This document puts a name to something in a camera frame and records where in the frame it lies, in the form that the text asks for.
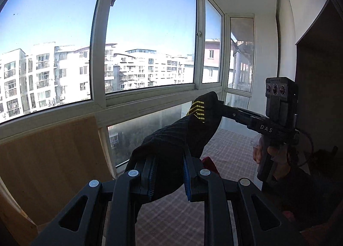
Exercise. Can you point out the person's right forearm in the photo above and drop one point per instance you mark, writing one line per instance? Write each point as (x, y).
(302, 195)

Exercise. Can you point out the white window frame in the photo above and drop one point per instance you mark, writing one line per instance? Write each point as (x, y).
(99, 47)

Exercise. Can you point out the pink checkered bed sheet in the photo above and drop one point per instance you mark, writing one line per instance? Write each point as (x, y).
(171, 219)

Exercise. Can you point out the person's right hand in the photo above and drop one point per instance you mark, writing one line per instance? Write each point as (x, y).
(258, 155)

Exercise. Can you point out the red cloth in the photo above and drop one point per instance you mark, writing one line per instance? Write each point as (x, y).
(211, 164)

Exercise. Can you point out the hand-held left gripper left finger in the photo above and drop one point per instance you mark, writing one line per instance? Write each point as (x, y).
(153, 177)

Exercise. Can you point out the white apartment buildings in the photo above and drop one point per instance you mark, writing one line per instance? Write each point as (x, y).
(40, 80)

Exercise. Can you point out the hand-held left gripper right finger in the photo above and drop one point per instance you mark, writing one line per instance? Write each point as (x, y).
(187, 179)

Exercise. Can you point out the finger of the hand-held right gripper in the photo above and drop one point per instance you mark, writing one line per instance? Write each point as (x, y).
(246, 113)
(237, 120)

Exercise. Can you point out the dark wooden wardrobe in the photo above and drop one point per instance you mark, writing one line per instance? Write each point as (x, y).
(319, 74)

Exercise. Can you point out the black garment with yellow stripes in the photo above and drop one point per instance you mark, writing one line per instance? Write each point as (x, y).
(171, 138)

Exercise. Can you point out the light oak wooden board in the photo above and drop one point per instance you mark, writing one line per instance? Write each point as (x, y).
(53, 160)

